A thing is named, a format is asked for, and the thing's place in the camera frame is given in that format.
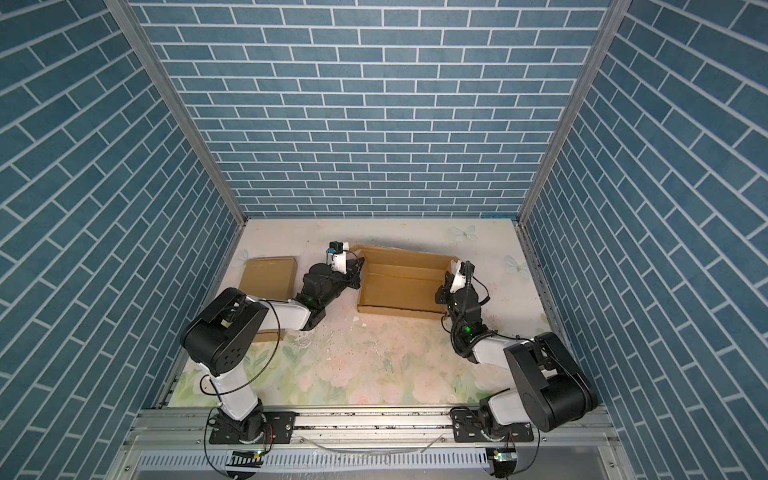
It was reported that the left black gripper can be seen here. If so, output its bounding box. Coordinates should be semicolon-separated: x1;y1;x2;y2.
318;257;365;311

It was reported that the brown cardboard box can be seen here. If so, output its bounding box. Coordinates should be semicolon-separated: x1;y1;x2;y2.
352;245;458;320
238;257;297;300

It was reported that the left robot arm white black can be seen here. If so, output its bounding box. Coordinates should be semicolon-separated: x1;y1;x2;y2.
180;258;365;442

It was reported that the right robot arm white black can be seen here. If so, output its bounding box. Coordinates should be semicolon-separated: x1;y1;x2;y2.
435;273;598;439

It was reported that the right green circuit board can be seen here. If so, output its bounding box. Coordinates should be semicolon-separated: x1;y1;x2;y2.
486;447;518;466

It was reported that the green circuit board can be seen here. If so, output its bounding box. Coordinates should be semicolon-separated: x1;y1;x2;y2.
225;450;265;470
486;447;518;466

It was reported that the left green circuit board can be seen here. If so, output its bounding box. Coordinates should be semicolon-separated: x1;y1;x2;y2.
225;450;265;470

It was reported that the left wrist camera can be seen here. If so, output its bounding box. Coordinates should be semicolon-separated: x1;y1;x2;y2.
326;241;349;275

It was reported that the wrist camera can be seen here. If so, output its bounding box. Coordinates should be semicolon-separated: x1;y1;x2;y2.
450;261;475;294
326;241;349;275

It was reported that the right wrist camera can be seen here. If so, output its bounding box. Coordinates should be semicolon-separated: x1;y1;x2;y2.
450;261;475;294

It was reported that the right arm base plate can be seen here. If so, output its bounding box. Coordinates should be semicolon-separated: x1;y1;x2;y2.
448;406;534;443

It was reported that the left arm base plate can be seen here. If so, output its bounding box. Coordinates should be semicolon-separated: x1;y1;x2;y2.
208;409;297;446

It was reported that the white slotted cable duct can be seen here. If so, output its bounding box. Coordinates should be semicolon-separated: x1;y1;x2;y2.
136;448;489;473

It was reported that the aluminium front rail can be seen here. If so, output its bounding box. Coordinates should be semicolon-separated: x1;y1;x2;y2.
123;406;620;449

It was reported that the left aluminium corner post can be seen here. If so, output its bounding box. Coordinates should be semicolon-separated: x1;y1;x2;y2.
104;0;247;227

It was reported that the aluminium corner post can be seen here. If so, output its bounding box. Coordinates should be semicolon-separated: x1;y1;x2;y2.
104;0;247;227
518;0;631;226

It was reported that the right aluminium corner post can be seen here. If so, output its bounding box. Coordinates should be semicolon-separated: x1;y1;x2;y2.
518;0;631;226

